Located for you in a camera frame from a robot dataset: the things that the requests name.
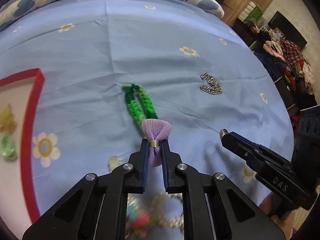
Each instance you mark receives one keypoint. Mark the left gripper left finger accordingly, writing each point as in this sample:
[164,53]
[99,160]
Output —
[96,206]

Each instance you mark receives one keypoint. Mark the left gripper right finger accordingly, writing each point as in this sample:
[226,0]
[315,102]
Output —
[213,206]

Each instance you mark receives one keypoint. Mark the yellow claw hair clip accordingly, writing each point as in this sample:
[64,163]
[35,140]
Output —
[7,122]

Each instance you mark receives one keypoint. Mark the red jewelry tray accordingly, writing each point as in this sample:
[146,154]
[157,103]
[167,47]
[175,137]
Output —
[21,91]

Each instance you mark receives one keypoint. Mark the person's right hand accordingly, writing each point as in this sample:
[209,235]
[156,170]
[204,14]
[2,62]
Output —
[271,205]

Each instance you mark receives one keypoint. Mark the pile of clothes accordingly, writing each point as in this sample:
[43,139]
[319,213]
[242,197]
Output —
[287,57]

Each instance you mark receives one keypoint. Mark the blue floral bed sheet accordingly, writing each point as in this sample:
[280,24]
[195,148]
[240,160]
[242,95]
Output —
[200,76]

